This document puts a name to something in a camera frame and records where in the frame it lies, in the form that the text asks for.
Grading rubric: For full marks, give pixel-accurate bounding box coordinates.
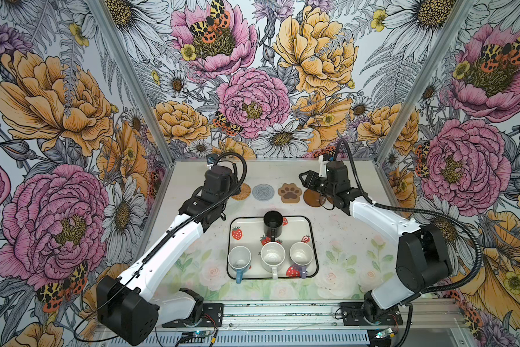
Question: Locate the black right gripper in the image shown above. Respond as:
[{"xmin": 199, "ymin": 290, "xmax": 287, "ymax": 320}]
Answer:
[{"xmin": 299, "ymin": 169, "xmax": 337, "ymax": 198}]

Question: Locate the rattan wicker round coaster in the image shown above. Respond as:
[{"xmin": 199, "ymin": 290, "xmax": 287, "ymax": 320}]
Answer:
[{"xmin": 232, "ymin": 183, "xmax": 251, "ymax": 201}]

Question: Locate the scratched brown wooden round coaster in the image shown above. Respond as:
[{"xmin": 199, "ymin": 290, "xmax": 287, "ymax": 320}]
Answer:
[{"xmin": 303, "ymin": 189, "xmax": 326, "ymax": 208}]

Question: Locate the cork paw print coaster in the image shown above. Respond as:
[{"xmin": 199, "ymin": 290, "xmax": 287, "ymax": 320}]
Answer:
[{"xmin": 277, "ymin": 183, "xmax": 302, "ymax": 204}]

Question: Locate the grey-blue woven round coaster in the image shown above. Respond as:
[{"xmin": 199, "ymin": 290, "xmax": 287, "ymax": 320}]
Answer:
[{"xmin": 252, "ymin": 184, "xmax": 275, "ymax": 202}]

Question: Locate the black mug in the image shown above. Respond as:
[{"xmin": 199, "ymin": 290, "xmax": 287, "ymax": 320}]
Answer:
[{"xmin": 263, "ymin": 211, "xmax": 284, "ymax": 241}]

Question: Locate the blue floral mug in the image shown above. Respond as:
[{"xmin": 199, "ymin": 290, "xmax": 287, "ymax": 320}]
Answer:
[{"xmin": 227, "ymin": 246, "xmax": 252, "ymax": 284}]

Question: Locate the white lilac handled mug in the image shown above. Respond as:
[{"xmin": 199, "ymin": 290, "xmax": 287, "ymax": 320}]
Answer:
[{"xmin": 287, "ymin": 241, "xmax": 314, "ymax": 279}]

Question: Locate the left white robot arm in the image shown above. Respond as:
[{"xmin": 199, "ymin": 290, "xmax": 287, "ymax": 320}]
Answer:
[{"xmin": 96, "ymin": 165, "xmax": 242, "ymax": 346}]

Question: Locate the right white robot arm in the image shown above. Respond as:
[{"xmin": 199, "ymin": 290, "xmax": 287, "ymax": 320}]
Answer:
[{"xmin": 299, "ymin": 161, "xmax": 453, "ymax": 324}]

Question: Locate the white strawberry serving tray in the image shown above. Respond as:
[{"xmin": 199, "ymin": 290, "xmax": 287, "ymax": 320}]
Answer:
[{"xmin": 227, "ymin": 215, "xmax": 319, "ymax": 283}]

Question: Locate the white speckled mug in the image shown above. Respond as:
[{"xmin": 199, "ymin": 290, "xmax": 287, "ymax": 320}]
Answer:
[{"xmin": 260, "ymin": 241, "xmax": 286, "ymax": 280}]

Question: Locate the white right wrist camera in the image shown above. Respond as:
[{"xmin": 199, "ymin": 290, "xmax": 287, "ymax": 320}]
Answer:
[{"xmin": 318, "ymin": 156, "xmax": 329, "ymax": 178}]

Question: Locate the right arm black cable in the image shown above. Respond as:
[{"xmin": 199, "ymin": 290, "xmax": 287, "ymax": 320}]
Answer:
[{"xmin": 334, "ymin": 137, "xmax": 483, "ymax": 347}]

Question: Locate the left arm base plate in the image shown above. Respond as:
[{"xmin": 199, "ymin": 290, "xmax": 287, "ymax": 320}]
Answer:
[{"xmin": 161, "ymin": 303, "xmax": 225, "ymax": 328}]

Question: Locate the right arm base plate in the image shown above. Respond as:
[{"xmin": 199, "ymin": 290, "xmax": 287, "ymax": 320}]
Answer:
[{"xmin": 336, "ymin": 302, "xmax": 403, "ymax": 326}]

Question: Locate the aluminium front rail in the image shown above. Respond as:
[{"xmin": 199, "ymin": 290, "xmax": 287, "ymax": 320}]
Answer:
[{"xmin": 94, "ymin": 298, "xmax": 469, "ymax": 333}]

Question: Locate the left aluminium corner post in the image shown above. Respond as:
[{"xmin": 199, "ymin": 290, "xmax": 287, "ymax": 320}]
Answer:
[{"xmin": 88, "ymin": 1, "xmax": 175, "ymax": 169}]

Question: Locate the aluminium corner post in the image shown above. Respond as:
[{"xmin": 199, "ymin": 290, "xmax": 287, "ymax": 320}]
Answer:
[
  {"xmin": 88, "ymin": 1, "xmax": 175, "ymax": 169},
  {"xmin": 374, "ymin": 0, "xmax": 475, "ymax": 166}
]

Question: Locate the right aluminium corner post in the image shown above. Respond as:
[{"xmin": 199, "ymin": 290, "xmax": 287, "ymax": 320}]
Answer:
[{"xmin": 374, "ymin": 0, "xmax": 475, "ymax": 166}]

